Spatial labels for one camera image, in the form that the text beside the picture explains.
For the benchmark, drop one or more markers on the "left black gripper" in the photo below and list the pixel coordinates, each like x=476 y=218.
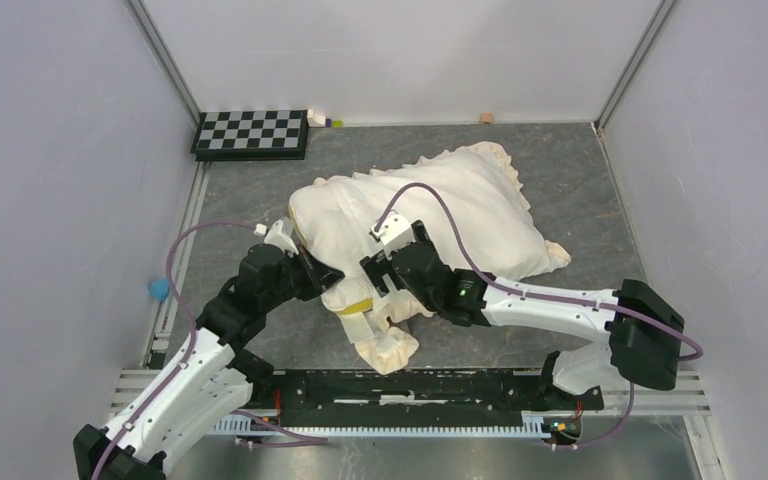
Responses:
x=321 y=276

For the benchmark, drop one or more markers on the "blue small object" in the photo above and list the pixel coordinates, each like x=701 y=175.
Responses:
x=159 y=289

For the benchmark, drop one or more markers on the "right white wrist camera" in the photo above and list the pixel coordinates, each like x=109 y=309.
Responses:
x=394 y=233

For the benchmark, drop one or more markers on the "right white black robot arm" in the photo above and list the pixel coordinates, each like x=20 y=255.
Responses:
x=632 y=333

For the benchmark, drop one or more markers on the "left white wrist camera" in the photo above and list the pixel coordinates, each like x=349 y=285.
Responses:
x=278 y=234

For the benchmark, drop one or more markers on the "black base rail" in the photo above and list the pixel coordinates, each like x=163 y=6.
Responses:
x=468 y=397

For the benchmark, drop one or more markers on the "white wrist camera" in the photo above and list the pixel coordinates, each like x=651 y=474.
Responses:
x=394 y=233
x=278 y=234

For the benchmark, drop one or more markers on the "white toothed cable tray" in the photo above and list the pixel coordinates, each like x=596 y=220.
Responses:
x=528 y=427

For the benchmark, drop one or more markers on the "small white block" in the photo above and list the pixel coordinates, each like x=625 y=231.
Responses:
x=317 y=119

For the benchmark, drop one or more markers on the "black white checkerboard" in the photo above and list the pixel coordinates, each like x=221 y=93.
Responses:
x=260 y=135

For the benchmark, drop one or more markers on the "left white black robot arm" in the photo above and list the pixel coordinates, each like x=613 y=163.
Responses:
x=212 y=374

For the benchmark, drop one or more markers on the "grey cream ruffled pillowcase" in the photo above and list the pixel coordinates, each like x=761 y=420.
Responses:
x=471 y=204

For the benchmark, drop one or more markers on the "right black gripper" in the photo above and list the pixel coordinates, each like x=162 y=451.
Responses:
x=377 y=265

